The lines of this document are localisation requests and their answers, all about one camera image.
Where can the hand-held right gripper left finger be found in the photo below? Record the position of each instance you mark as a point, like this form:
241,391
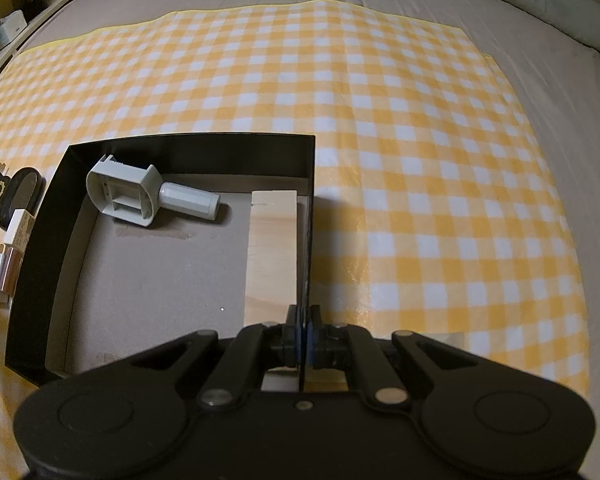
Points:
292,337

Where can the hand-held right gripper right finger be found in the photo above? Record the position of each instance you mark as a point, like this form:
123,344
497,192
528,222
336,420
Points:
310,337

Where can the black cardboard box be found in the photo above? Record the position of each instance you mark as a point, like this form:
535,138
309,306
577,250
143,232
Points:
35,285

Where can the light wooden block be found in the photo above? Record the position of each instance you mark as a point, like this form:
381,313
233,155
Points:
450,345
272,260

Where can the yellow checkered cloth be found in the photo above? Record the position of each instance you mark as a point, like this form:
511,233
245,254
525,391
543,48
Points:
380,160

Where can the small white box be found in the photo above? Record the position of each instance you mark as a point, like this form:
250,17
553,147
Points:
21,227

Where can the black oval case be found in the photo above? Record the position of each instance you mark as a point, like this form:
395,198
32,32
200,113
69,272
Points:
22,192

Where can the white tissue box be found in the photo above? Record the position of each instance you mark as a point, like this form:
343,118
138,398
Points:
9,32

